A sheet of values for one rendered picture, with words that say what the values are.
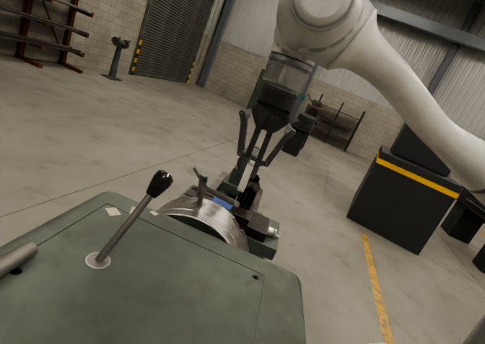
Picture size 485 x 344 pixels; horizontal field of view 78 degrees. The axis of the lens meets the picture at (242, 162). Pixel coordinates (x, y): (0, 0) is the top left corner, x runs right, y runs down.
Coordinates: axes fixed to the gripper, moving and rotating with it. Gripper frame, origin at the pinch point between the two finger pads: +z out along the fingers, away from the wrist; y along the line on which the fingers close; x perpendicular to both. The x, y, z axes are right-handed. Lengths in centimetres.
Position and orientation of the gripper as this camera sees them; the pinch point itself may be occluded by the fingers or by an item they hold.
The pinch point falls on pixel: (246, 176)
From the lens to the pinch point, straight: 67.3
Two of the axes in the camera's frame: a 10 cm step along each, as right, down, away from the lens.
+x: -1.7, 2.3, -9.6
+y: -9.2, -3.8, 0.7
